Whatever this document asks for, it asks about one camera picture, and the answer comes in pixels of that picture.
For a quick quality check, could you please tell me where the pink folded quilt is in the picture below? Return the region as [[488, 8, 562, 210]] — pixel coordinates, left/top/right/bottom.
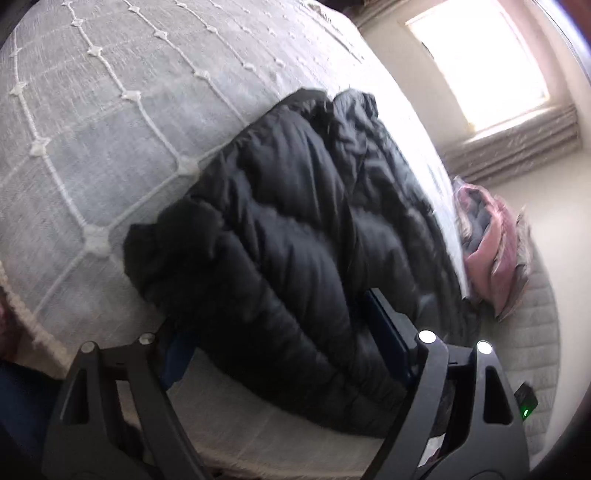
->
[[452, 175, 518, 315]]

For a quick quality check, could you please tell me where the pink and grey pillow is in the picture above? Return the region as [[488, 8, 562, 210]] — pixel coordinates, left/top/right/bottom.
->
[[492, 208, 532, 321]]

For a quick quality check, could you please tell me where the person's blue trouser leg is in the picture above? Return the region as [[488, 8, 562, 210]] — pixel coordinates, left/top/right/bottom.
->
[[0, 362, 65, 462]]

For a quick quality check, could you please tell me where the bright window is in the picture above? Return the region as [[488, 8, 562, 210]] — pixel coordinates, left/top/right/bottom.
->
[[406, 0, 552, 132]]

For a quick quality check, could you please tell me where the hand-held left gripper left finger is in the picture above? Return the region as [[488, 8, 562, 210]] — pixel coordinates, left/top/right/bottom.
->
[[41, 323, 208, 480]]

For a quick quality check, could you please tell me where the grey patterned curtain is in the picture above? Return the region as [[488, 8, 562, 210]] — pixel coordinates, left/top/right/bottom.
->
[[443, 104, 580, 185]]

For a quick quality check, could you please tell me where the black puffer jacket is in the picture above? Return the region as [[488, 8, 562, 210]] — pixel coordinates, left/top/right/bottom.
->
[[124, 89, 481, 438]]

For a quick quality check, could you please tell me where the round grey rug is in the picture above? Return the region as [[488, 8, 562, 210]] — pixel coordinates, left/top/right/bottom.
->
[[475, 258, 561, 467]]

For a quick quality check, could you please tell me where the bed with grey bedspread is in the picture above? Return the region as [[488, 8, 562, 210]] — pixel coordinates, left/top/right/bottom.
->
[[0, 0, 472, 480]]

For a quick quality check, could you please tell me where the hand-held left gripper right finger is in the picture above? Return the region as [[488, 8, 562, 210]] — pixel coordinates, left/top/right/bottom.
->
[[355, 288, 529, 480]]

